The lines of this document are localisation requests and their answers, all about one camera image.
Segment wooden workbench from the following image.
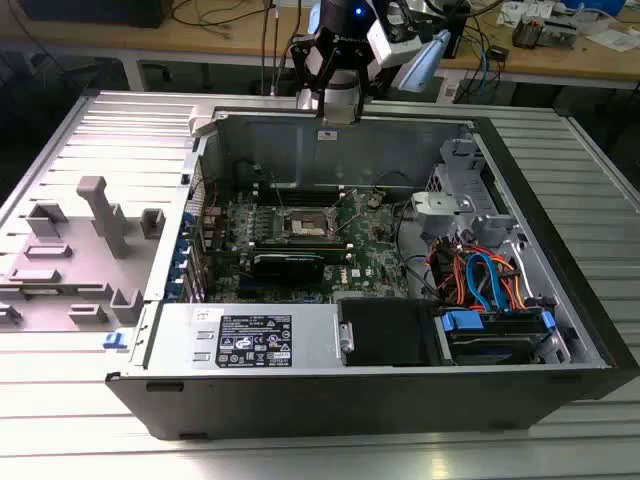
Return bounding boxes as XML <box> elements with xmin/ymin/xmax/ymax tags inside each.
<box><xmin>0</xmin><ymin>0</ymin><xmax>640</xmax><ymax>94</ymax></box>

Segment hard disk in blue carrier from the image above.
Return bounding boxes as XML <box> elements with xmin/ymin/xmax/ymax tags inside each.
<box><xmin>434</xmin><ymin>305</ymin><xmax>557</xmax><ymax>367</ymax></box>

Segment black PC case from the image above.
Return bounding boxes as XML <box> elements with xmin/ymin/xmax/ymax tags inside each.
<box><xmin>104</xmin><ymin>102</ymin><xmax>640</xmax><ymax>442</ymax></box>

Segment grey corner fixture block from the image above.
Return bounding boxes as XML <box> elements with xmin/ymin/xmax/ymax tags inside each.
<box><xmin>188</xmin><ymin>102</ymin><xmax>222</xmax><ymax>137</ymax></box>

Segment copper coil transformer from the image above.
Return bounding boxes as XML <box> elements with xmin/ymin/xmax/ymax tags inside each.
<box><xmin>512</xmin><ymin>13</ymin><xmax>545</xmax><ymax>50</ymax></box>

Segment silver drive cage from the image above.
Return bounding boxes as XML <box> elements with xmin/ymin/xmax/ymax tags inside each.
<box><xmin>409</xmin><ymin>137</ymin><xmax>524</xmax><ymax>251</ymax></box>

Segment blue hanging cable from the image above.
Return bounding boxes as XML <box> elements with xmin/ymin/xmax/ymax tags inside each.
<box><xmin>475</xmin><ymin>38</ymin><xmax>497</xmax><ymax>99</ymax></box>

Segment white paper sheet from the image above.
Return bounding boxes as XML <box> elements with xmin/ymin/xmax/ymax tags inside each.
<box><xmin>584</xmin><ymin>27</ymin><xmax>640</xmax><ymax>54</ymax></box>

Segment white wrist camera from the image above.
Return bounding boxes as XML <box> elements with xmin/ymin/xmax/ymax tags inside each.
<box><xmin>366</xmin><ymin>13</ymin><xmax>423</xmax><ymax>67</ymax></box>

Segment black upright box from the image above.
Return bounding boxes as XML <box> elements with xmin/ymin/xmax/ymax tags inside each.
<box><xmin>443</xmin><ymin>9</ymin><xmax>472</xmax><ymax>60</ymax></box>

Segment grey parts rack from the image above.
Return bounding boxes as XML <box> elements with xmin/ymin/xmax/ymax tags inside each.
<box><xmin>0</xmin><ymin>174</ymin><xmax>169</xmax><ymax>331</ymax></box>

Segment black drive bay cover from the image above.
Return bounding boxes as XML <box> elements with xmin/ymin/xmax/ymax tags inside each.
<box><xmin>337</xmin><ymin>297</ymin><xmax>437</xmax><ymax>369</ymax></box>

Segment thick black cable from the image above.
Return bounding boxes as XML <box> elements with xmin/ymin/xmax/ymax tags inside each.
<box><xmin>392</xmin><ymin>199</ymin><xmax>441</xmax><ymax>302</ymax></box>

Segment black graphics card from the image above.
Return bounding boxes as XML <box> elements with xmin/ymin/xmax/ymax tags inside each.
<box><xmin>248</xmin><ymin>251</ymin><xmax>327</xmax><ymax>287</ymax></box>

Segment silver power supply unit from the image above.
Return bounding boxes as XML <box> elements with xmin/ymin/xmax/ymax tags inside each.
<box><xmin>144</xmin><ymin>302</ymin><xmax>342</xmax><ymax>374</ymax></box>

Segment blue wire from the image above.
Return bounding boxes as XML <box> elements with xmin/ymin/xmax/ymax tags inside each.
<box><xmin>463</xmin><ymin>251</ymin><xmax>507</xmax><ymax>315</ymax></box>

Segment black equipment box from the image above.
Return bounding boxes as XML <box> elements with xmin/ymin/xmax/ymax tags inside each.
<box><xmin>19</xmin><ymin>0</ymin><xmax>174</xmax><ymax>29</ymax></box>

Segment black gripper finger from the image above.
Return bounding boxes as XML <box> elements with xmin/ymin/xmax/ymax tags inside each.
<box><xmin>289</xmin><ymin>33</ymin><xmax>329</xmax><ymax>117</ymax></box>
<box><xmin>349</xmin><ymin>62</ymin><xmax>374</xmax><ymax>116</ymax></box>

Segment red orange wire bundle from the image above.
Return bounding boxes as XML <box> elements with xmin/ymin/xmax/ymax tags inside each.
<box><xmin>429</xmin><ymin>238</ymin><xmax>474</xmax><ymax>307</ymax></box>

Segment RAM slot black latches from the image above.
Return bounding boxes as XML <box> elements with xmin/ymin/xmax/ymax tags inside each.
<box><xmin>259</xmin><ymin>187</ymin><xmax>347</xmax><ymax>195</ymax></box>
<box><xmin>259</xmin><ymin>195</ymin><xmax>347</xmax><ymax>203</ymax></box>

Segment green motherboard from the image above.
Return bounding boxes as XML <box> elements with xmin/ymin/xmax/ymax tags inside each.
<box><xmin>199</xmin><ymin>182</ymin><xmax>434</xmax><ymax>306</ymax></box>

